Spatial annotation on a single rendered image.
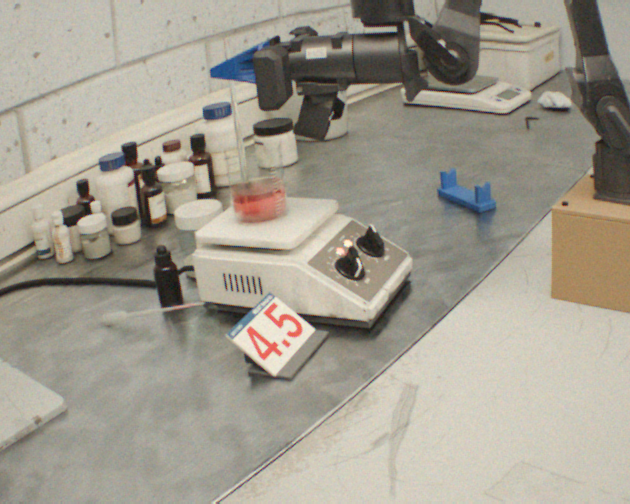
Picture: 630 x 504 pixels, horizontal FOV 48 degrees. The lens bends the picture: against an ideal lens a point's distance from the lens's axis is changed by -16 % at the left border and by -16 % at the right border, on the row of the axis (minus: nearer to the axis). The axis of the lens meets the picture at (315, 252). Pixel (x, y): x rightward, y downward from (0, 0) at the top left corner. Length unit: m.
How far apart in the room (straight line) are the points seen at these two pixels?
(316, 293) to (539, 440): 0.31
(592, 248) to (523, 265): 0.15
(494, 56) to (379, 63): 1.08
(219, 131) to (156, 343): 0.50
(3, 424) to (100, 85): 0.72
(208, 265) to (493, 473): 0.42
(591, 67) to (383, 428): 0.41
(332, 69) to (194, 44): 0.70
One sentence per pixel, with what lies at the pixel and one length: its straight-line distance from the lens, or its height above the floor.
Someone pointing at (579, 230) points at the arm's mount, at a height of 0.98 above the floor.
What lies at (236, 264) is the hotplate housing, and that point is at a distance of 0.85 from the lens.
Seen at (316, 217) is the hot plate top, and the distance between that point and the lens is 0.87.
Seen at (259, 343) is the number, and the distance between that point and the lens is 0.78.
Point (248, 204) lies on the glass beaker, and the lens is 0.86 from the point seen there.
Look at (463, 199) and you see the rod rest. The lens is 1.12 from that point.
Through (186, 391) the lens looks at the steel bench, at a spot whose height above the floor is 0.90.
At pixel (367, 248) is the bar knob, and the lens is 0.88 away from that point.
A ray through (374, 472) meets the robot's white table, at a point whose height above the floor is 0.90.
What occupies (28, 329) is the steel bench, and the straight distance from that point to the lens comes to 0.96.
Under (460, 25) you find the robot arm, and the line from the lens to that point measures 0.78.
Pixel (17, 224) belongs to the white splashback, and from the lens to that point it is 1.19.
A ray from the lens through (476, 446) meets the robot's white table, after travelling 0.64.
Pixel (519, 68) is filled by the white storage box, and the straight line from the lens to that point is 1.84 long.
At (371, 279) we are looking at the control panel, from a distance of 0.84.
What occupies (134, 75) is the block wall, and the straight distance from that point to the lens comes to 1.37.
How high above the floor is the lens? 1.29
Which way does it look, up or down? 23 degrees down
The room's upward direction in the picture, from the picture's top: 7 degrees counter-clockwise
